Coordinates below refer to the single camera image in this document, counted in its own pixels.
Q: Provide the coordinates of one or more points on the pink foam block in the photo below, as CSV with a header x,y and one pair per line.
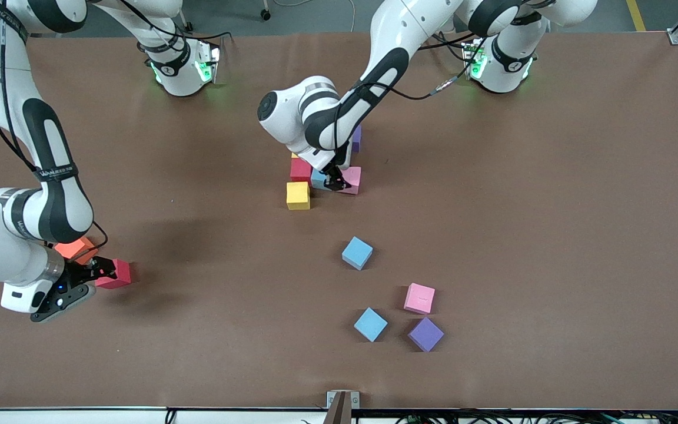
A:
x,y
353,179
419,298

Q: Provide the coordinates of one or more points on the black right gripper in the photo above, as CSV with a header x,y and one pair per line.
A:
x,y
82,273

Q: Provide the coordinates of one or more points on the black chair caster wheel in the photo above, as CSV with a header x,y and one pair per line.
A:
x,y
266,14

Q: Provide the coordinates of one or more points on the grey metal camera bracket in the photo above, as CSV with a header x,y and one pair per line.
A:
x,y
342,406

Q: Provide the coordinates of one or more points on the red foam block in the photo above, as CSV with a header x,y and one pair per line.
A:
x,y
120,277
300,169

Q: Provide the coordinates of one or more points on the light blue foam block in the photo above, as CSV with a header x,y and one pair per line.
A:
x,y
357,252
370,324
316,178

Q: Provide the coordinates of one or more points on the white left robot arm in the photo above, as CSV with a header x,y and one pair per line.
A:
x,y
286,118

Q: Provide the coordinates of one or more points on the purple foam block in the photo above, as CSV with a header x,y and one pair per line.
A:
x,y
357,138
425,334

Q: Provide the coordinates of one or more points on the orange foam block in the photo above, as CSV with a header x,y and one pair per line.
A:
x,y
74,248

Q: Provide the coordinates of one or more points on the brown table cover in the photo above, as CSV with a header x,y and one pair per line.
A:
x,y
492,206

